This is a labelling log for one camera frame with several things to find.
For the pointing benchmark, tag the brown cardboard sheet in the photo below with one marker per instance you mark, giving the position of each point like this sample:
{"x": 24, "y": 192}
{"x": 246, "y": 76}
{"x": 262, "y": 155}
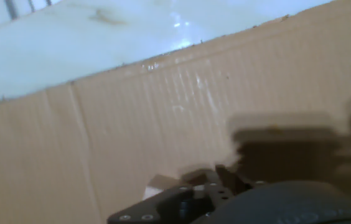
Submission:
{"x": 132, "y": 140}

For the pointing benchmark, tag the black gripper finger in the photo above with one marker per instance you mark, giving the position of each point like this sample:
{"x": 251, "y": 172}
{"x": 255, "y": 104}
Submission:
{"x": 175, "y": 205}

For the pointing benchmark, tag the light wooden cube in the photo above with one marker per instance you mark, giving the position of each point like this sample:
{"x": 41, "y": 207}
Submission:
{"x": 160, "y": 185}

